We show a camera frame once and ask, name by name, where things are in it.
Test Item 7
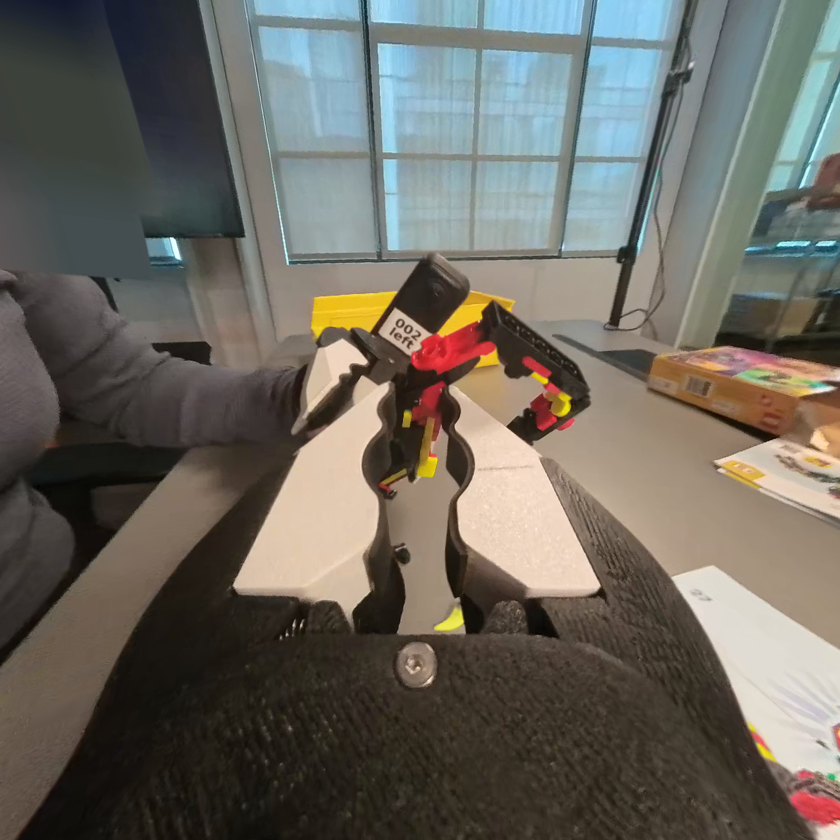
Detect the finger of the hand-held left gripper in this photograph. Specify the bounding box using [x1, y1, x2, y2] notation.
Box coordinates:
[290, 345, 395, 438]

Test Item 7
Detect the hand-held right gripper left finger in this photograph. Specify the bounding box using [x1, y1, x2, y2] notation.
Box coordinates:
[233, 381, 406, 634]

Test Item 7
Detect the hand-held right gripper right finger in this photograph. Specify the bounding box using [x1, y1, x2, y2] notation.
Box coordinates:
[445, 384, 602, 634]

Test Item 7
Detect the black red yellow lego model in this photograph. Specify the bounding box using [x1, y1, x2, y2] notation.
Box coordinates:
[375, 302, 593, 501]

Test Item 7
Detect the person's left forearm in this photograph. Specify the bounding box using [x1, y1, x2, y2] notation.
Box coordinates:
[98, 328, 311, 454]

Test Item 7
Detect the orange cardboard lego box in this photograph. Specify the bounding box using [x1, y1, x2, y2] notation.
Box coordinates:
[647, 346, 840, 437]

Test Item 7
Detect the yellow plastic bin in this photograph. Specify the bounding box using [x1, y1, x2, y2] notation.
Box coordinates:
[311, 290, 517, 370]

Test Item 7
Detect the large grid window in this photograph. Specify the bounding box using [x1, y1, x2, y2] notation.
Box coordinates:
[246, 0, 690, 265]

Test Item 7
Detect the black stand pole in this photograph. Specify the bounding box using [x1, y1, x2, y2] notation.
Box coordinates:
[607, 0, 698, 331]

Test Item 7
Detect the closed instruction booklet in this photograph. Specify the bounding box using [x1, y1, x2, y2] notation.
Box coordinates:
[714, 437, 840, 527]

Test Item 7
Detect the open instruction booklet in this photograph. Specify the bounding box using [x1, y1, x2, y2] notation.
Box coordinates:
[672, 566, 840, 840]

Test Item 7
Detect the dark wall screen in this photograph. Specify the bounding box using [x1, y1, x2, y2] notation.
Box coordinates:
[105, 0, 245, 238]

